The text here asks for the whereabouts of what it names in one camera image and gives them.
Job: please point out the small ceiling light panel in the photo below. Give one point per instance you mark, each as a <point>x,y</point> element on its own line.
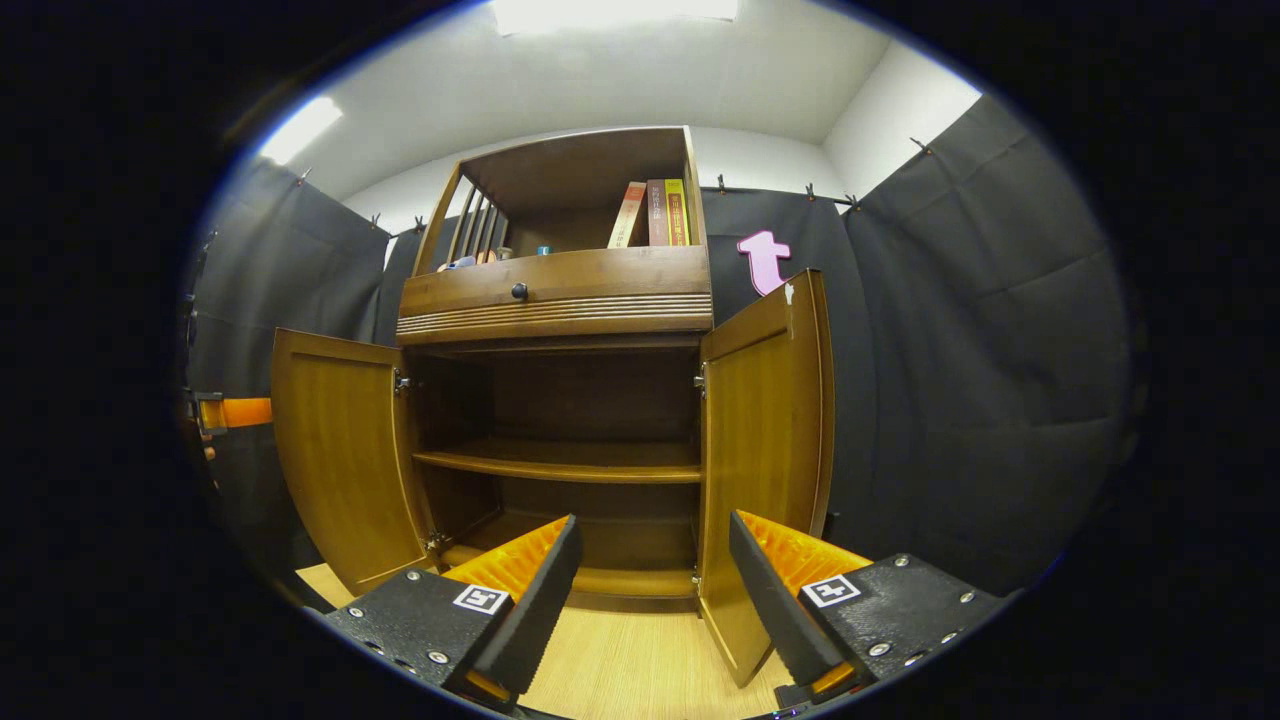
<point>300,130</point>

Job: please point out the wooden cabinet drawer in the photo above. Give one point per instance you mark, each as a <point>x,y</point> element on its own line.
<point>600,275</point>

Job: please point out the dark brown book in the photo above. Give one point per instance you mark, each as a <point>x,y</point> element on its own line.
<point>657,213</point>

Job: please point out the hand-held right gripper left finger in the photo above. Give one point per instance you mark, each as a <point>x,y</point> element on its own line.
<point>535,620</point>

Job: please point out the yellow book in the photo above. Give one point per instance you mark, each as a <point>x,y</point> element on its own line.
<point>678,212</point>

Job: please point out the wooden cabinet inner shelf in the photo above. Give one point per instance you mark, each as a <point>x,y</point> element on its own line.
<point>560,465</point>

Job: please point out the wooden double-door shoe cabinet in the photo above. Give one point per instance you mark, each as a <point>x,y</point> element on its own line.
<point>580,170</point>

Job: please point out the black backdrop cloth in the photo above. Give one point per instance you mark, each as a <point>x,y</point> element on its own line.
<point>950,380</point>

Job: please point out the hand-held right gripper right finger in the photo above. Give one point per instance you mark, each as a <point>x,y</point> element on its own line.
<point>775,610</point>

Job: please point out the large ceiling light panel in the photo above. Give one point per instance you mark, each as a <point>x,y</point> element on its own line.
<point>610,12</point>

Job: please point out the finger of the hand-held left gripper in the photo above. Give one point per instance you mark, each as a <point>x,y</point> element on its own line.
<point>245,412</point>

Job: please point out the wooden shoe cabinet door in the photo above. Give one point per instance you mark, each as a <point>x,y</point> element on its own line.
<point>760,450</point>
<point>340,450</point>

